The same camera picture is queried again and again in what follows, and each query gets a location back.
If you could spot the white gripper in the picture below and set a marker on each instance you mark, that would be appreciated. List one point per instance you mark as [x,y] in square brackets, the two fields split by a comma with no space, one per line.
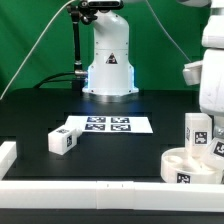
[211,96]

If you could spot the white round stool seat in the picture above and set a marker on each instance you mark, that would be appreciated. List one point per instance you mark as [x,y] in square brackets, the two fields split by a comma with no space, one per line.
[177,166]

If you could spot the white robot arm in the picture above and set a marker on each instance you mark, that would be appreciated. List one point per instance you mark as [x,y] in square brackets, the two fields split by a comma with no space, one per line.
[110,75]

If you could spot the paper sheet with tags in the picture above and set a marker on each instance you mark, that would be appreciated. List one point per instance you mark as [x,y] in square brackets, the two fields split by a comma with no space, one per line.
[110,124]

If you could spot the white left barrier block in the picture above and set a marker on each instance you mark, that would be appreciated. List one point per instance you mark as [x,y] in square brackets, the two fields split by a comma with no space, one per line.
[8,154]

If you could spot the black camera on mount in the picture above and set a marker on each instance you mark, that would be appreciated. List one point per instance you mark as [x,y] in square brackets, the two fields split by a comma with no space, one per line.
[101,4]

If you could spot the white front barrier rail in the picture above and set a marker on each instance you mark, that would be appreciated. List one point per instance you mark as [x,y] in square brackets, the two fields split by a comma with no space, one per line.
[111,195]

